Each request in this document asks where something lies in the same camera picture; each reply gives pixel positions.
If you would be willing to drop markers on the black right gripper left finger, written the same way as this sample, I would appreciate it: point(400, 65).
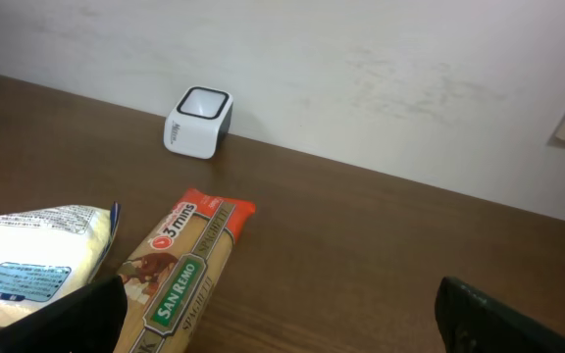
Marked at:
point(89, 319)

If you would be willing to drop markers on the orange spaghetti packet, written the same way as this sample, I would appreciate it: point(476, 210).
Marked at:
point(170, 277)

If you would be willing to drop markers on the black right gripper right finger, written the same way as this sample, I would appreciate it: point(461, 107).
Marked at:
point(470, 321)

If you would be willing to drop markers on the cream yellow snack bag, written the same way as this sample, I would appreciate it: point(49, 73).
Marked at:
point(49, 253)

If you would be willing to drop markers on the white barcode scanner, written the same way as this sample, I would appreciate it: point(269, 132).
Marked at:
point(199, 122)

